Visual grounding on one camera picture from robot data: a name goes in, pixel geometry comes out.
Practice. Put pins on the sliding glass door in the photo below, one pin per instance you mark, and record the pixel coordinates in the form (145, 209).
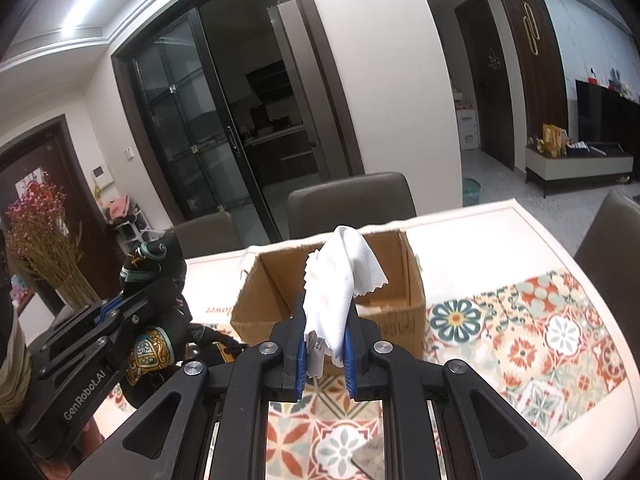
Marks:
(175, 110)

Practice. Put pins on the white television console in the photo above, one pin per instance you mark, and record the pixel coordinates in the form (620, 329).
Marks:
(575, 165)

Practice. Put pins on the gold wall ornament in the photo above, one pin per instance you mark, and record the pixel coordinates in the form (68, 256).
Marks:
(531, 30)

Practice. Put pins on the person's left forearm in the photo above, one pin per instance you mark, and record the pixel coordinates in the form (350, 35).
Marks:
(12, 370)

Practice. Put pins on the white cloth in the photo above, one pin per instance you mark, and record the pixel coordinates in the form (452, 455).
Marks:
(340, 270)

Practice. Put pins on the dark wooden door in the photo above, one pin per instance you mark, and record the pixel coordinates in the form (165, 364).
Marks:
(75, 160)

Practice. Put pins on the teal waste bin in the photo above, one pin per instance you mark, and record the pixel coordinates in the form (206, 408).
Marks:
(471, 192)

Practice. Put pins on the glass vase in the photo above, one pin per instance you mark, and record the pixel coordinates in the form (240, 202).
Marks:
(75, 290)

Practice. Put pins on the white intercom panel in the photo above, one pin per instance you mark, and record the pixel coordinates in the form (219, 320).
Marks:
(102, 177)

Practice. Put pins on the yellow paper bag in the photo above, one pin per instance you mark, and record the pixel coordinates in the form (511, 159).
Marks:
(554, 139)

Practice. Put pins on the pink cloth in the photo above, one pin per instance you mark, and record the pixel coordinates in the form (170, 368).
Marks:
(117, 208)

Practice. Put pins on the grey refrigerator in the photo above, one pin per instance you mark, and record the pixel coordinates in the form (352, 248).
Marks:
(295, 75)

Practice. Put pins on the white carton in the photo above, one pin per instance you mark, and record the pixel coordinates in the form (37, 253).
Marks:
(467, 132)

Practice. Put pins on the cardboard box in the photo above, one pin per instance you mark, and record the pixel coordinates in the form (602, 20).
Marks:
(400, 320)

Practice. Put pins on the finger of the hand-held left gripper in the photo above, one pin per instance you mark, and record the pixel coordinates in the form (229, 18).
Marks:
(115, 310)
(100, 345)

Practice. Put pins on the black television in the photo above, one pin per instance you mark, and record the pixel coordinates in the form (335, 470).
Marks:
(610, 110)

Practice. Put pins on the black patterned scarf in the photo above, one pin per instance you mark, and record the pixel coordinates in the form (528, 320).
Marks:
(155, 320)

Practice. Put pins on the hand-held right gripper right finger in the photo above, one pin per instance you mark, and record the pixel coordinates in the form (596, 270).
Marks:
(350, 360)

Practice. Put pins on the dark slatted wall panel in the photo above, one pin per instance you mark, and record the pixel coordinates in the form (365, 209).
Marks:
(545, 85)

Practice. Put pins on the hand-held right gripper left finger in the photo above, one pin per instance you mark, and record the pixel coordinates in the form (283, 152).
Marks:
(299, 360)

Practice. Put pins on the patterned table runner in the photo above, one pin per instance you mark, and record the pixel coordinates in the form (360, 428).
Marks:
(525, 350)

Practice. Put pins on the grey dining chair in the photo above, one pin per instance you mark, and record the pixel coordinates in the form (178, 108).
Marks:
(350, 200)
(210, 235)
(615, 260)

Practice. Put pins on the white storage rack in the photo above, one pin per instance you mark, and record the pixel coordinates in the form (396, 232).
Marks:
(142, 230)

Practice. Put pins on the dark hallway door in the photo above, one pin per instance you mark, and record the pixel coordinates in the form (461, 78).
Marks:
(487, 85)

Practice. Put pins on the dried flower bouquet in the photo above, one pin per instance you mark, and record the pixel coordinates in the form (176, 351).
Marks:
(45, 230)

